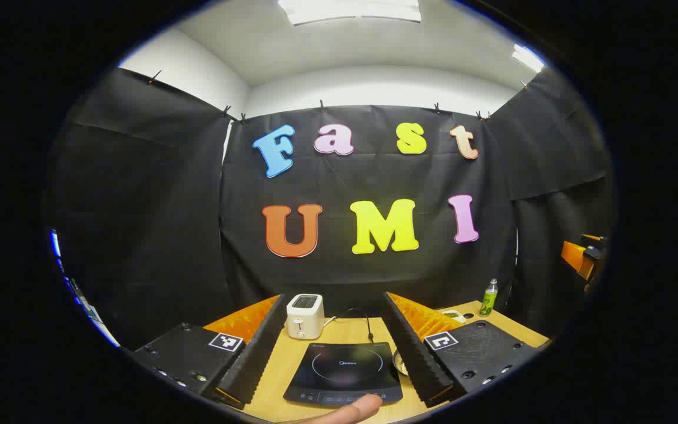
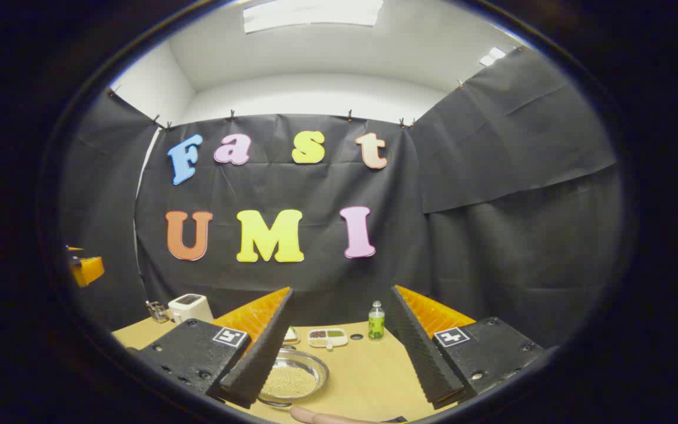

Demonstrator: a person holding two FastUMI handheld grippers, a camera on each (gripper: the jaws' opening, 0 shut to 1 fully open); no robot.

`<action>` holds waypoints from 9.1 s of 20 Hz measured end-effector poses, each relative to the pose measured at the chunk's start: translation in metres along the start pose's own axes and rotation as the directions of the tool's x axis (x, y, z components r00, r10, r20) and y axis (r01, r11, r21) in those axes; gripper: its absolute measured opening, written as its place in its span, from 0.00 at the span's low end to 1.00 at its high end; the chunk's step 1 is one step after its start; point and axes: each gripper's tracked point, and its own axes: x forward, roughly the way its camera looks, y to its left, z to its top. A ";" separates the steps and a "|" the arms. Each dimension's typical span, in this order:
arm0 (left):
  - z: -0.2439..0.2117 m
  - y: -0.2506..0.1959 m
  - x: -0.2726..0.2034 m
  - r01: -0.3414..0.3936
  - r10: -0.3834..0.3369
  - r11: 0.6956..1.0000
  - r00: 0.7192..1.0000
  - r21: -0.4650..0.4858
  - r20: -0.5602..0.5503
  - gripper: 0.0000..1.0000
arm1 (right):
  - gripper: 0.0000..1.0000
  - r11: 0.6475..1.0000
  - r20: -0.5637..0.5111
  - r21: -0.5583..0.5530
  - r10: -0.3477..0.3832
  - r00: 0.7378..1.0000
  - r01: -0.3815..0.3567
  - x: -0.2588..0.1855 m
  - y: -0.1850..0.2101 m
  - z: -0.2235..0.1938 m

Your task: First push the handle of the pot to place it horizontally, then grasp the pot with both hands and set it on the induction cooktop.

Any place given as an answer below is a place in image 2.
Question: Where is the white divided bean tray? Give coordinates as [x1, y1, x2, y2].
[308, 328, 349, 351]

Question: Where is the pile of soybeans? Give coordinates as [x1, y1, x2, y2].
[261, 365, 319, 399]

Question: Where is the stainless steel pot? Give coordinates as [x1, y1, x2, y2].
[257, 346, 330, 408]

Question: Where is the black backdrop cloth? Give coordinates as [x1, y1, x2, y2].
[59, 47, 625, 354]

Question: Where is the wire utensil holder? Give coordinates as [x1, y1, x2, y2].
[146, 300, 171, 324]

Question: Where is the green drink bottle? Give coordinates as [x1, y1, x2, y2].
[368, 301, 385, 340]

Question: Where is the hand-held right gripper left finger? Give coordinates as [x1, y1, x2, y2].
[139, 287, 294, 410]

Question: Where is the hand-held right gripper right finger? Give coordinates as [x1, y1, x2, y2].
[386, 285, 546, 410]

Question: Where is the white toaster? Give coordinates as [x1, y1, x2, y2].
[168, 293, 214, 324]

